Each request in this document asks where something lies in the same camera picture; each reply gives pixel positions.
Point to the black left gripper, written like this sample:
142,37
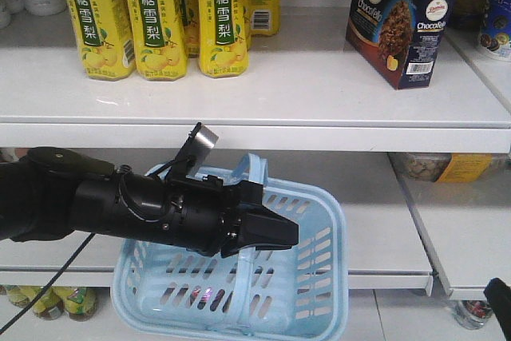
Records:
210,217

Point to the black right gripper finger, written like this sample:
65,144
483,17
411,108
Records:
497,293

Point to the light blue plastic basket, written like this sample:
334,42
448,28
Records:
297,294

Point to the dark blue Chocofello cookie box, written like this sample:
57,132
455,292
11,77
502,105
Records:
399,38

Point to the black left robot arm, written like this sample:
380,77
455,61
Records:
52,192

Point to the clear cookie tub yellow label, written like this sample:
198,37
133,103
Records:
449,167

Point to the yellow pear drink bottle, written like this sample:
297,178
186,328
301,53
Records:
158,36
104,38
223,38

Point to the blue cookie cup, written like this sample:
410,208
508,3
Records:
493,38

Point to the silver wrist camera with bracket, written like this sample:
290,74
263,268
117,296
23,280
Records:
193,153

